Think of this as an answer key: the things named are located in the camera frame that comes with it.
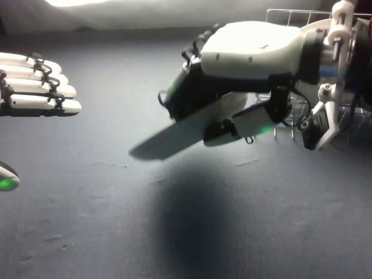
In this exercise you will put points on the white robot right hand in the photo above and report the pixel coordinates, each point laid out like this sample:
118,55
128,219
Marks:
250,49

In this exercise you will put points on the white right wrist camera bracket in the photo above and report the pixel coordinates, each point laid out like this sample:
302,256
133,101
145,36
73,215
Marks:
340,17

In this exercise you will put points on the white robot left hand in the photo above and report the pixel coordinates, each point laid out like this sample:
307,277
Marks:
26,84

